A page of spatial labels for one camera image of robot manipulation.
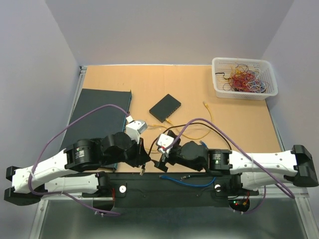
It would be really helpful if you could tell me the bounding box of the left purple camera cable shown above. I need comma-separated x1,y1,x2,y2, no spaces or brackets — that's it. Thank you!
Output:
27,104,130,217

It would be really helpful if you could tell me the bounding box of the white plastic basket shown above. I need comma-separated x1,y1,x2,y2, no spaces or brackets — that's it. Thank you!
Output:
211,57,278,100

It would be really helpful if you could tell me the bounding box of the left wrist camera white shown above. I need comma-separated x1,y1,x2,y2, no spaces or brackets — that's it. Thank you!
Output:
125,116,148,144

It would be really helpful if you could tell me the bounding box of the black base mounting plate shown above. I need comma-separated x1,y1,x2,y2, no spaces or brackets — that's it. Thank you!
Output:
82,173,259,208

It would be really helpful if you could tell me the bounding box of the small black network switch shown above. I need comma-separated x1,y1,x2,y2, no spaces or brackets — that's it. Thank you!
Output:
149,94,181,123

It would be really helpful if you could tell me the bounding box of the black cable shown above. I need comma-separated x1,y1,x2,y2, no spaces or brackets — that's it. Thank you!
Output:
139,123,234,176

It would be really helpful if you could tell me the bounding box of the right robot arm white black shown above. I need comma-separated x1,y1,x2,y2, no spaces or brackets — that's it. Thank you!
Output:
155,134,319,194

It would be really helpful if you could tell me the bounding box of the large rack network switch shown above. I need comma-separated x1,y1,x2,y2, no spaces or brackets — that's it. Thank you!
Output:
60,89,132,150

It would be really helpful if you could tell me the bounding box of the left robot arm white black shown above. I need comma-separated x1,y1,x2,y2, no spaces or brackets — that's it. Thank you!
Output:
4,132,151,206

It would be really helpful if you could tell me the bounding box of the blue ethernet cable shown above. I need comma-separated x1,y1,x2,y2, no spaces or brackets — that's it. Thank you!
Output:
159,140,216,187

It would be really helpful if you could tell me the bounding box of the aluminium frame rail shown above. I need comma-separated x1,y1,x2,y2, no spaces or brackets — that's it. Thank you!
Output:
39,65,316,239

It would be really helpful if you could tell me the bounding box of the tangled coloured wires bundle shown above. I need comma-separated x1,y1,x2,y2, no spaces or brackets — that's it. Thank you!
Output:
215,59,270,94

